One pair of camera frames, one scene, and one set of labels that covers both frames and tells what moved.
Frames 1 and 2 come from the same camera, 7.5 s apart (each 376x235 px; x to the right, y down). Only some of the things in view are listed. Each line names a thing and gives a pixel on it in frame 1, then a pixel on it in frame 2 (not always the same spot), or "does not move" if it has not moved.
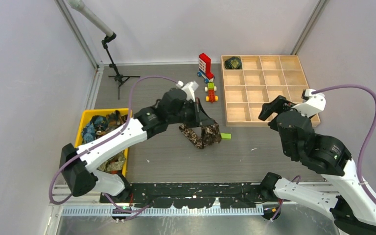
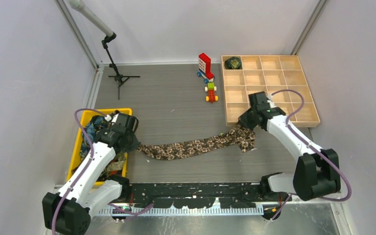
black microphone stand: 119,78 does not move
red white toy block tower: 205,68 does not move
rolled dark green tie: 233,63 does not move
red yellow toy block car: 211,89 does not move
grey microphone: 79,5 does not move
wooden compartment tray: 250,83 does not move
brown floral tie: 201,136 -> 244,136
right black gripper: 273,105 -> 243,121
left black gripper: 200,118 -> 134,145
